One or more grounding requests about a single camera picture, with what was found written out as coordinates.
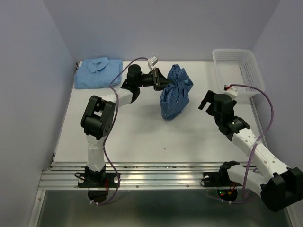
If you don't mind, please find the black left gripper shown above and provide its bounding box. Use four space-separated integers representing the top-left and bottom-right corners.
136 67 175 91

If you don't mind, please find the blue plaid long sleeve shirt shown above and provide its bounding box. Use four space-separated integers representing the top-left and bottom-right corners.
160 64 194 121

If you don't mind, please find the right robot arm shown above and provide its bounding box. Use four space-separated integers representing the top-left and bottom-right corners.
199 88 303 212

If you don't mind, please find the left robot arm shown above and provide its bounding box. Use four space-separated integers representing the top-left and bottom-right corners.
76 64 172 188

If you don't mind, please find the white plastic basket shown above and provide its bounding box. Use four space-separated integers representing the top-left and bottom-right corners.
212 49 265 102

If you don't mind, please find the light blue folded shirt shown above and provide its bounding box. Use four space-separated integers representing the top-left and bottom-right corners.
74 57 123 89

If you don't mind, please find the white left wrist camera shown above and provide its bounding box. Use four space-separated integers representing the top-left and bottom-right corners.
147 56 158 71

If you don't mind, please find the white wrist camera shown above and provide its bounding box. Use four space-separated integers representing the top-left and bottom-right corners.
223 85 238 99
147 56 158 71

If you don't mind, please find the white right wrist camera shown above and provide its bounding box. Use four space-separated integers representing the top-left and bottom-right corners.
223 85 238 99

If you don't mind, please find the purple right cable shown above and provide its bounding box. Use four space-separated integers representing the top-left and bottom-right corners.
205 83 275 205

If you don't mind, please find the purple cable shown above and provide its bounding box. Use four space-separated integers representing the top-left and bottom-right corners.
89 57 151 206
205 83 275 205

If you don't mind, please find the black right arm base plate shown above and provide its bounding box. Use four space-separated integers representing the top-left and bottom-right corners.
200 171 234 187

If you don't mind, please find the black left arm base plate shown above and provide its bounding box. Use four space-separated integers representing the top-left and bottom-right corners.
74 172 120 188

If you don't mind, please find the aluminium front rail frame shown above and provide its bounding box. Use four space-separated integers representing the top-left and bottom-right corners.
26 161 296 227

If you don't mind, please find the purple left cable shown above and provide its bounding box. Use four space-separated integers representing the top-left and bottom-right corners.
89 57 151 206

